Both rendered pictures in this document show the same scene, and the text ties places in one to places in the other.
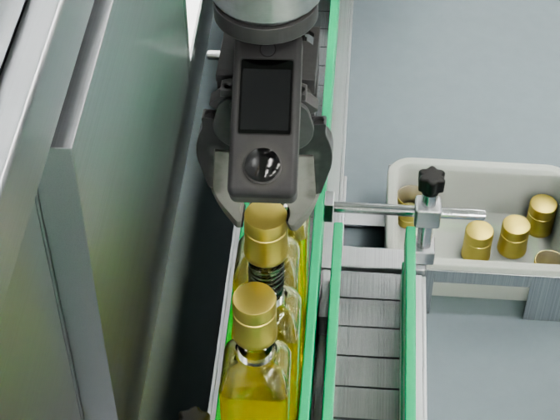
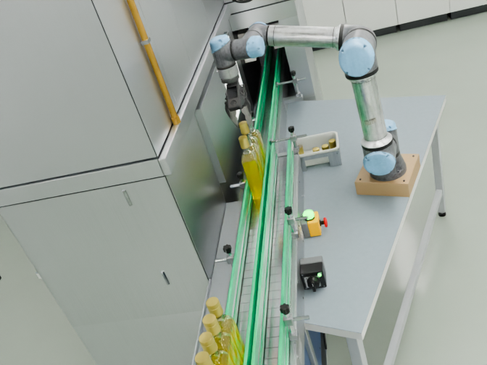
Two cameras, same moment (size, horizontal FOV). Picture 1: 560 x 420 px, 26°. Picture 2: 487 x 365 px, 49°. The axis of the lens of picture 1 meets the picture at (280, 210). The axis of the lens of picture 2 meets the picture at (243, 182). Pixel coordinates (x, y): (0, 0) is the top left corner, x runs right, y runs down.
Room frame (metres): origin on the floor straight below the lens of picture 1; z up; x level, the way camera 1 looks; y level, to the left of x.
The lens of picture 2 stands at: (-1.25, -0.27, 2.09)
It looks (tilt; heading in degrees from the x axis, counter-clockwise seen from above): 31 degrees down; 11
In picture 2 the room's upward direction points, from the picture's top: 18 degrees counter-clockwise
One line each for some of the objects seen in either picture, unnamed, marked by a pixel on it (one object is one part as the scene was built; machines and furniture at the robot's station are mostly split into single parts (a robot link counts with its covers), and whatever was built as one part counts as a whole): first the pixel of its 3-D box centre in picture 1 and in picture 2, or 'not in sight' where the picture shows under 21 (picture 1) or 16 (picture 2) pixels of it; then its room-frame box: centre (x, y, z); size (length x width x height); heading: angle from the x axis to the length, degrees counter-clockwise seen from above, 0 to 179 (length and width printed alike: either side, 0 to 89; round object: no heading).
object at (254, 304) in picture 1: (254, 315); (243, 142); (0.59, 0.02, 1.14); 0.04 x 0.04 x 0.04
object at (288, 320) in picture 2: not in sight; (297, 321); (-0.18, -0.10, 0.94); 0.07 x 0.04 x 0.13; 86
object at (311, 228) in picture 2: not in sight; (311, 224); (0.44, -0.16, 0.79); 0.07 x 0.07 x 0.07; 86
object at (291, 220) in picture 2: not in sight; (298, 221); (0.27, -0.13, 0.94); 0.07 x 0.04 x 0.13; 86
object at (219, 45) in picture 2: not in sight; (222, 51); (0.66, 0.01, 1.48); 0.09 x 0.08 x 0.11; 75
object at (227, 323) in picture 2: not in sight; (227, 337); (-0.27, 0.08, 1.02); 0.06 x 0.06 x 0.28; 86
